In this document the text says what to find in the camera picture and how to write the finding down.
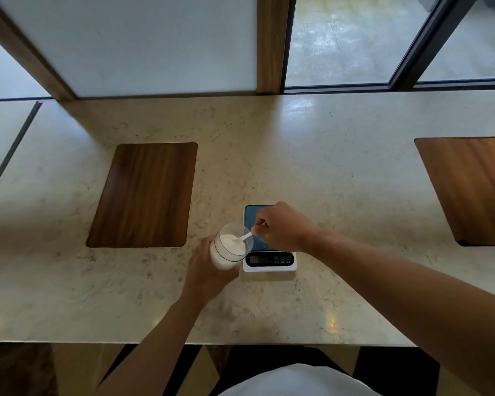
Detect person's right hand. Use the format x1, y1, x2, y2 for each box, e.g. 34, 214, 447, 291
251, 202, 320, 254

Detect person's left hand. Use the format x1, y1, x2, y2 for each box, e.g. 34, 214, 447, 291
181, 236, 241, 306

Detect clear jar of white powder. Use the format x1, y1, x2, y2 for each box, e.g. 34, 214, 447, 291
209, 222, 254, 271

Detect person's right forearm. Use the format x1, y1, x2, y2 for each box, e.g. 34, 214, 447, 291
307, 231, 495, 396

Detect person's left forearm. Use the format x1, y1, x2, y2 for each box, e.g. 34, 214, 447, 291
92, 296, 205, 396

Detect white digital kitchen scale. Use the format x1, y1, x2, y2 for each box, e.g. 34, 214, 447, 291
243, 205, 298, 273

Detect dark wooden inlay panel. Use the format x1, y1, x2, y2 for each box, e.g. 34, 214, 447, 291
414, 137, 495, 247
86, 142, 199, 249

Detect person's white shirt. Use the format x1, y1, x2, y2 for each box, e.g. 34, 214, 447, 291
218, 364, 382, 396

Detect person's black trousers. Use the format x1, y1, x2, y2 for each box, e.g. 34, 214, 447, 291
101, 345, 440, 396

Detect wooden window post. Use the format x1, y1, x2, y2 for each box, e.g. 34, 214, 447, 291
256, 0, 291, 95

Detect black window frame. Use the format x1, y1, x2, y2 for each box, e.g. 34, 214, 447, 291
280, 0, 495, 94

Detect wooden slanted frame beam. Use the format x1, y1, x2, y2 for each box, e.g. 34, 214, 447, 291
0, 0, 77, 102

